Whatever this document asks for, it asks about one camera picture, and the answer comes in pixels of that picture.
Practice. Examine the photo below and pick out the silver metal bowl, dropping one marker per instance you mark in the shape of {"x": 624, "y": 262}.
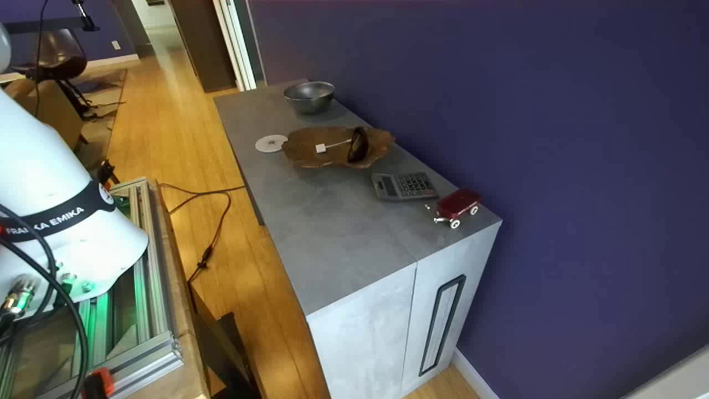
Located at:
{"x": 311, "y": 101}

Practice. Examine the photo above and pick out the grey concrete cabinet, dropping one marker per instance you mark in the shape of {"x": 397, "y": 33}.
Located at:
{"x": 333, "y": 236}

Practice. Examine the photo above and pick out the grey calculator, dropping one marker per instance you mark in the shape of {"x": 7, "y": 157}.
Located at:
{"x": 402, "y": 184}

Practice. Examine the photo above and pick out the black sunglasses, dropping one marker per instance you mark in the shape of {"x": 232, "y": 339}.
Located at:
{"x": 357, "y": 147}

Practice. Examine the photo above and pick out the small white stick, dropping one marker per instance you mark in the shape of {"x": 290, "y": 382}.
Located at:
{"x": 322, "y": 147}

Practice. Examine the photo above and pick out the brown wooden dish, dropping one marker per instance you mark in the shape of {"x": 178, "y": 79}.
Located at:
{"x": 311, "y": 154}

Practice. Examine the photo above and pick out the white round coaster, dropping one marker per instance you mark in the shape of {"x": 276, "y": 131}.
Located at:
{"x": 270, "y": 142}

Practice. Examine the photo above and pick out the red clamp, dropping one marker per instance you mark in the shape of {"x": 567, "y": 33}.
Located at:
{"x": 101, "y": 382}

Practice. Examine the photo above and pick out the dark chair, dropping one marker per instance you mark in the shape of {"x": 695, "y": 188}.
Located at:
{"x": 58, "y": 56}

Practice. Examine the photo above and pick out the white door frame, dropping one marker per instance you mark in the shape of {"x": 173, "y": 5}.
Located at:
{"x": 240, "y": 44}

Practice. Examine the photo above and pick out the white wall outlet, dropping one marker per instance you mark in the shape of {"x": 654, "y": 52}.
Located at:
{"x": 116, "y": 44}

